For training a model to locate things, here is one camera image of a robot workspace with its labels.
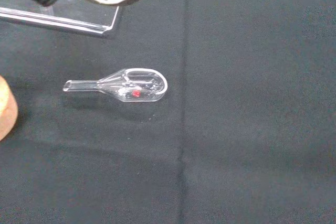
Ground clear glass weighing funnel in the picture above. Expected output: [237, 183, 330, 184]
[62, 68, 168, 103]

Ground black bench cloth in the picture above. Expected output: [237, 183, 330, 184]
[0, 0, 336, 224]

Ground clear test tube rack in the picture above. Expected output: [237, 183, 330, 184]
[0, 0, 122, 38]

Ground cork ring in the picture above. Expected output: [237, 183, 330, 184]
[0, 74, 19, 142]

